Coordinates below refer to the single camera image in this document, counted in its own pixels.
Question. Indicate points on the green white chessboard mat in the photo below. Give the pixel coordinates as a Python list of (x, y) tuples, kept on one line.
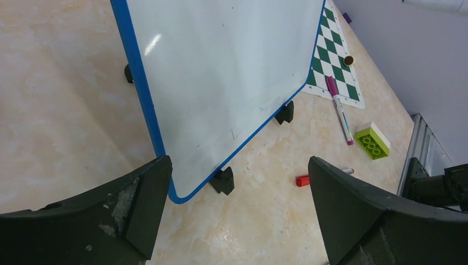
[(328, 60)]

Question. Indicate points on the blue framed whiteboard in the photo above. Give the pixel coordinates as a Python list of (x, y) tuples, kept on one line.
[(211, 74)]

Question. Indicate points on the red marker pen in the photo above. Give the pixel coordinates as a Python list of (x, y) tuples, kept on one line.
[(304, 180)]

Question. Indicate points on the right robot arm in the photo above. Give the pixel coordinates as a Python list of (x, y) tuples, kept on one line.
[(442, 191)]

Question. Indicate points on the purple marker pen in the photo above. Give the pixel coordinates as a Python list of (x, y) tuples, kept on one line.
[(331, 85)]

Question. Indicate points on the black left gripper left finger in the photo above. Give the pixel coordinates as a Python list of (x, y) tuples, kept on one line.
[(114, 223)]

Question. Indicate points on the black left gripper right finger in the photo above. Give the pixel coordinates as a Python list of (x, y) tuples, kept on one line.
[(363, 224)]

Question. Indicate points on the purple block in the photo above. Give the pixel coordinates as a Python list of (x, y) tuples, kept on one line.
[(347, 17)]

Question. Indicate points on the lime green toy brick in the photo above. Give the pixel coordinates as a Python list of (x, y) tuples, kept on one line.
[(371, 139)]

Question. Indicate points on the small wooden cylinder piece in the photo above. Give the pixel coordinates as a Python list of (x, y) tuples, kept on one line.
[(348, 60)]

